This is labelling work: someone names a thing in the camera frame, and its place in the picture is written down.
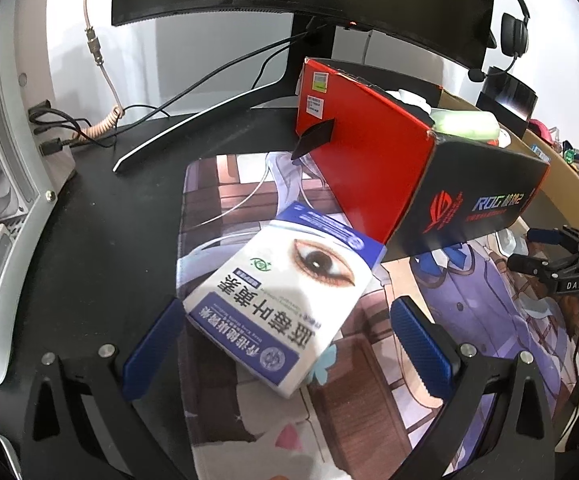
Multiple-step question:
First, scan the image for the black and red cardboard box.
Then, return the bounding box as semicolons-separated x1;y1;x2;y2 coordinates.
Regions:
290;57;551;264

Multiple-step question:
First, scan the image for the black usb cable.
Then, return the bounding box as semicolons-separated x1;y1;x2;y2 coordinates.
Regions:
28;102;120;158

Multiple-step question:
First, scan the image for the black cylindrical speaker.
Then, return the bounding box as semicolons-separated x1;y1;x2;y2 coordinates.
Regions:
476;66;539;137

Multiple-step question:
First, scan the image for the white plastic cap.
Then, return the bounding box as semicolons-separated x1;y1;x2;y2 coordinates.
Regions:
498;229;529;257

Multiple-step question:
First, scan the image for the white glass computer case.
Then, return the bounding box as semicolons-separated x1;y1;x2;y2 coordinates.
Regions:
0;0;78;387

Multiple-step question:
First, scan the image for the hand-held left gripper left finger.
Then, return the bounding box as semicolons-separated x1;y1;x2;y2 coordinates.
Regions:
24;297;186;480

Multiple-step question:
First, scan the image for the blue and white eye box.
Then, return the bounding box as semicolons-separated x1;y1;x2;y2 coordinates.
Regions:
183;201;388;400

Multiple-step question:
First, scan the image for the printed desk mat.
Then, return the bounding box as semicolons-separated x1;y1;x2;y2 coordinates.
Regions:
177;150;579;480

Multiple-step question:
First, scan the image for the black monitor cable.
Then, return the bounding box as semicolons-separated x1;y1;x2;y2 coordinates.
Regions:
114;17;330;126

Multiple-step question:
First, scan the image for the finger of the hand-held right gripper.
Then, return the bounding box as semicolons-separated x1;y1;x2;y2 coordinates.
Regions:
507;255;565;282
527;227;579;249

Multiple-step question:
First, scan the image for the beige coiled cable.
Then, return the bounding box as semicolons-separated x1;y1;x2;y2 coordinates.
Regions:
80;0;126;139

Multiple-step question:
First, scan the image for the red cap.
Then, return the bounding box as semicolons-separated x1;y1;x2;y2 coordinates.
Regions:
528;119;559;144

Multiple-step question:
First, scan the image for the black headset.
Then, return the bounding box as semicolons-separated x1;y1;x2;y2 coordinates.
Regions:
468;0;531;83

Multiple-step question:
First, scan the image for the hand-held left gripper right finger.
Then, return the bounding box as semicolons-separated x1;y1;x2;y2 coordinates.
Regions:
391;296;556;480

